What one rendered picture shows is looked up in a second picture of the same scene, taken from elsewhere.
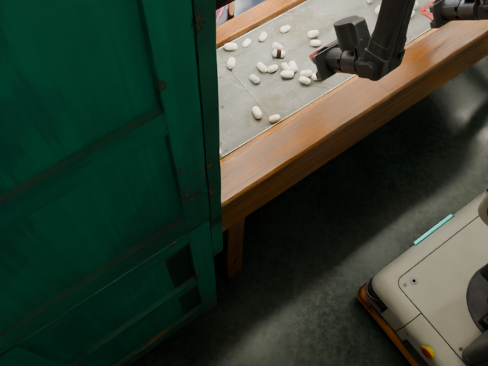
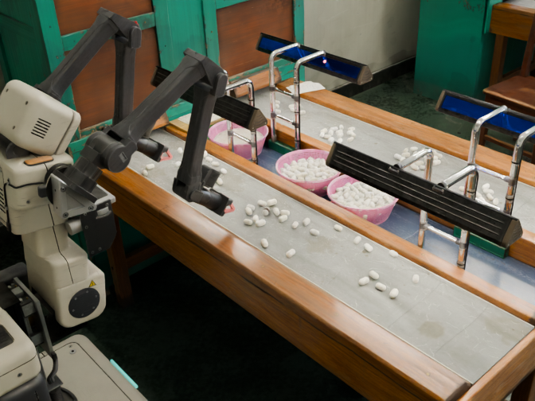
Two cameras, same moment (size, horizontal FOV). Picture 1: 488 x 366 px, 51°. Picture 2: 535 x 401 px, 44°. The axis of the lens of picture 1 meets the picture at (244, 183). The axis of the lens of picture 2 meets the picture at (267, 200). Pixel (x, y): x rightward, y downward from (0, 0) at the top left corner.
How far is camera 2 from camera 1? 2.70 m
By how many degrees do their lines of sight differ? 61
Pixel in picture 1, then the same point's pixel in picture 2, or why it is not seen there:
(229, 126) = (142, 161)
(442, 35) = (220, 232)
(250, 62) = not seen: hidden behind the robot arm
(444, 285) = (64, 371)
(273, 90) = (169, 173)
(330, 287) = not seen: hidden behind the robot
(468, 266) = (80, 388)
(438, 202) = not seen: outside the picture
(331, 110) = (147, 188)
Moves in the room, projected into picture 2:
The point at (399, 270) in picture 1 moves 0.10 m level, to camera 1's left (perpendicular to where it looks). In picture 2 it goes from (83, 343) to (88, 325)
